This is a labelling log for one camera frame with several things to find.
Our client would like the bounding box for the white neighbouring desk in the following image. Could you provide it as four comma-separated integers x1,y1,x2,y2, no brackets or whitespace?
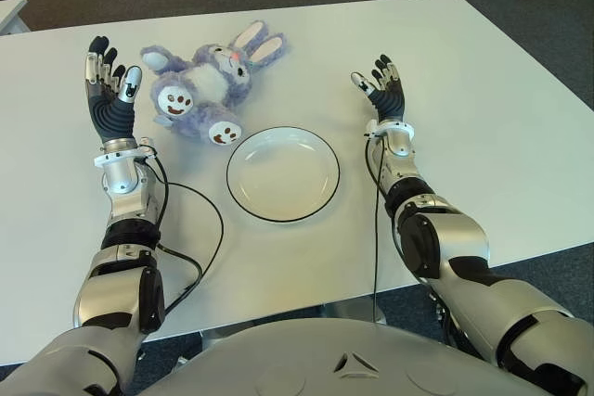
0,0,32,38

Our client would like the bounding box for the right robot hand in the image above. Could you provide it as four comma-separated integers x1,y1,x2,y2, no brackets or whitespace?
350,53,409,126

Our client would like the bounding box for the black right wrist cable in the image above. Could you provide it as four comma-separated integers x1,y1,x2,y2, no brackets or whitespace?
364,134,386,323

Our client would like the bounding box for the white plate black rim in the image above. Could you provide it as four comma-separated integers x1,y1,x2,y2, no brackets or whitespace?
226,125,342,224

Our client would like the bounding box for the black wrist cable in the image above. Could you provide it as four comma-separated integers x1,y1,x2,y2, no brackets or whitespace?
364,134,386,323
136,154,226,318

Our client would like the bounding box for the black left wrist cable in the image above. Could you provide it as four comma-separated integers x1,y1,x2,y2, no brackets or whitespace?
136,154,226,318

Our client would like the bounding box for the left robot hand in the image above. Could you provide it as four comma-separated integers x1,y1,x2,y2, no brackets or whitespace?
83,35,144,149

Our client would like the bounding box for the grey robot torso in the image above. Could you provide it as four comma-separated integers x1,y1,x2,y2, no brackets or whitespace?
124,317,500,396

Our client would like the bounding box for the purple plush bunny doll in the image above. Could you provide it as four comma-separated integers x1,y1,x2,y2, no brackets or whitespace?
140,19,291,147

